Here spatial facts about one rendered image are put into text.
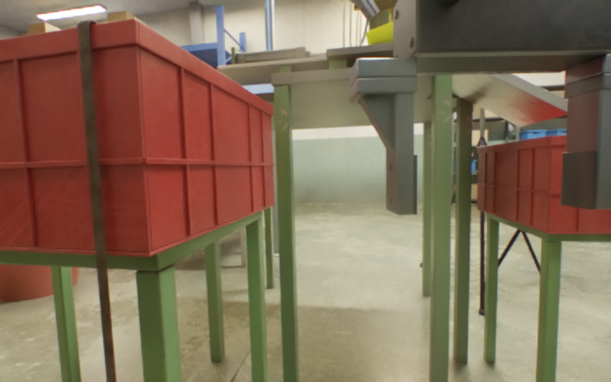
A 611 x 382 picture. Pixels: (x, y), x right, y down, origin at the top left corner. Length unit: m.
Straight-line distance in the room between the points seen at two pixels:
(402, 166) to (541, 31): 0.12
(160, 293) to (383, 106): 0.29
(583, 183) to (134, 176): 0.37
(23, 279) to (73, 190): 1.96
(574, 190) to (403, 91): 0.15
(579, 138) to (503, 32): 0.10
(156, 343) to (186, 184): 0.18
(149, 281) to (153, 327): 0.05
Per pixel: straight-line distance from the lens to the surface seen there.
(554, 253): 0.92
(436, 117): 0.81
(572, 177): 0.29
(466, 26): 0.23
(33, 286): 2.33
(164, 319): 0.39
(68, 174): 0.38
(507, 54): 0.24
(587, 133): 0.29
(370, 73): 0.21
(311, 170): 6.21
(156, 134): 0.34
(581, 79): 0.29
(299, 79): 0.83
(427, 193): 1.69
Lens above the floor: 0.70
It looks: 4 degrees down
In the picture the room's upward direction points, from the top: 1 degrees counter-clockwise
